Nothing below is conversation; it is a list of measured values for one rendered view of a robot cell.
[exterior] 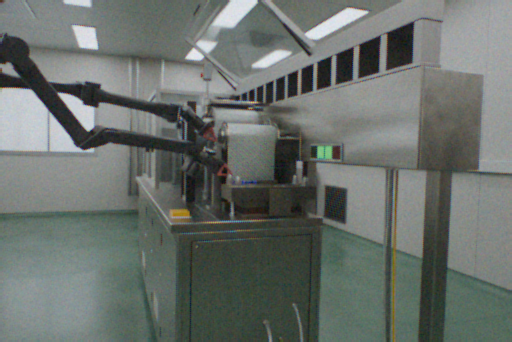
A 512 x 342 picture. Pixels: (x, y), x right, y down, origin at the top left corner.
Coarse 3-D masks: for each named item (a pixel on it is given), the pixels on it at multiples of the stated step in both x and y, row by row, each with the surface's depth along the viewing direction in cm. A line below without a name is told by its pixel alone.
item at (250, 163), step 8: (232, 152) 178; (240, 152) 179; (248, 152) 180; (256, 152) 182; (264, 152) 183; (272, 152) 185; (232, 160) 178; (240, 160) 179; (248, 160) 181; (256, 160) 182; (264, 160) 184; (272, 160) 185; (232, 168) 178; (240, 168) 180; (248, 168) 181; (256, 168) 182; (264, 168) 184; (272, 168) 185; (232, 176) 178; (240, 176) 180; (248, 176) 181; (256, 176) 183; (264, 176) 184; (272, 176) 186
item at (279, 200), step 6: (270, 192) 162; (276, 192) 163; (282, 192) 164; (288, 192) 165; (270, 198) 162; (276, 198) 163; (282, 198) 164; (288, 198) 165; (270, 204) 162; (276, 204) 163; (282, 204) 164; (288, 204) 165; (270, 210) 163; (276, 210) 163; (282, 210) 164; (288, 210) 165
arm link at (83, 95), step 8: (0, 72) 151; (0, 80) 152; (8, 80) 153; (16, 80) 155; (48, 80) 164; (0, 88) 153; (24, 88) 158; (56, 88) 166; (64, 88) 168; (72, 88) 170; (80, 88) 176; (88, 88) 168; (80, 96) 176; (88, 96) 169
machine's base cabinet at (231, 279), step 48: (144, 240) 308; (192, 240) 147; (240, 240) 155; (288, 240) 162; (192, 288) 149; (240, 288) 156; (288, 288) 164; (192, 336) 150; (240, 336) 157; (288, 336) 165
